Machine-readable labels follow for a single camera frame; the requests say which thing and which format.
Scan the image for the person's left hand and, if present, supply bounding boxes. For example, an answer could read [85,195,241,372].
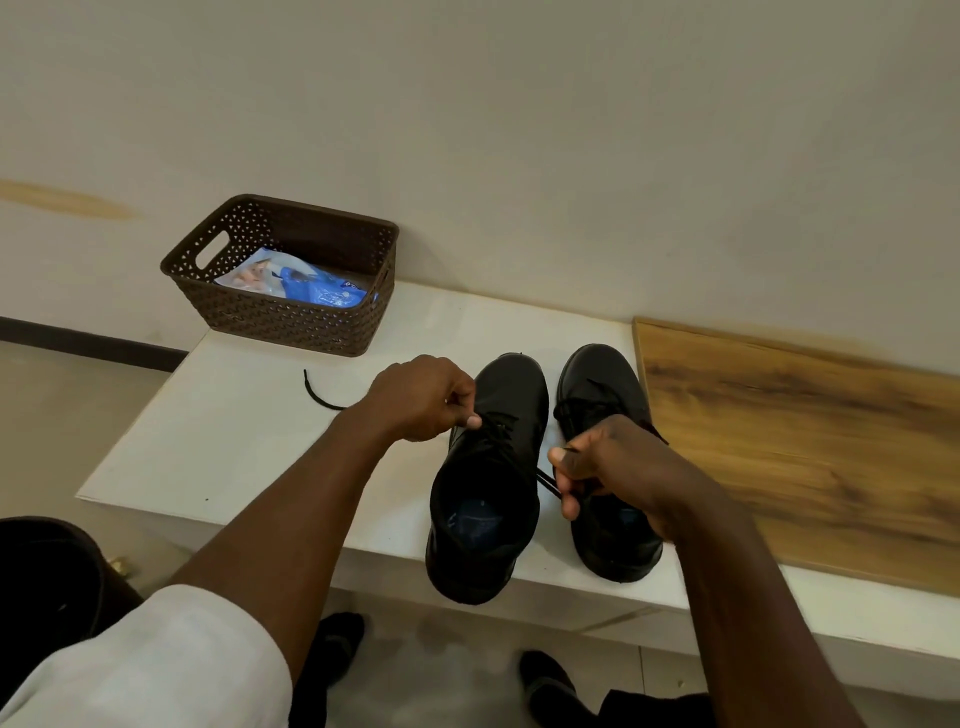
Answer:
[356,353,484,445]

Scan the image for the person's right hand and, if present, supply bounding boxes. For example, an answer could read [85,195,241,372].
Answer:
[546,413,705,544]

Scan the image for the black shoelace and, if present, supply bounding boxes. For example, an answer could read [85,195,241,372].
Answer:
[553,386,670,447]
[302,368,580,502]

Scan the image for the person's right forearm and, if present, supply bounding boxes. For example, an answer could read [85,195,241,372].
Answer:
[665,483,869,728]

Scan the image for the person's left forearm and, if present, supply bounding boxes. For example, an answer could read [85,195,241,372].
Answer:
[167,403,395,685]

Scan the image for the person's black worn shoe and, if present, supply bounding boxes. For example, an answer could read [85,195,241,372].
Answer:
[518,648,600,728]
[287,611,367,728]

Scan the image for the person's dark trousers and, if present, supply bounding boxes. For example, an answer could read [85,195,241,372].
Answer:
[598,689,719,728]

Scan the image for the person's white shirt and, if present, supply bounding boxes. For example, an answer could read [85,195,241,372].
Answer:
[0,584,295,728]

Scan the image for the blue and white plastic packet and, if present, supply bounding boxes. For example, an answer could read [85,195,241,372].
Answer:
[212,247,382,310]

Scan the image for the brown perforated plastic basket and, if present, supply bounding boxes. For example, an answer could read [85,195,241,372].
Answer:
[158,194,402,359]

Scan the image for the wooden board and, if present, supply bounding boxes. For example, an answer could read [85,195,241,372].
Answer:
[631,316,960,600]

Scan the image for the black bucket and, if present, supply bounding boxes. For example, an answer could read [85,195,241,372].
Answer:
[0,515,145,680]

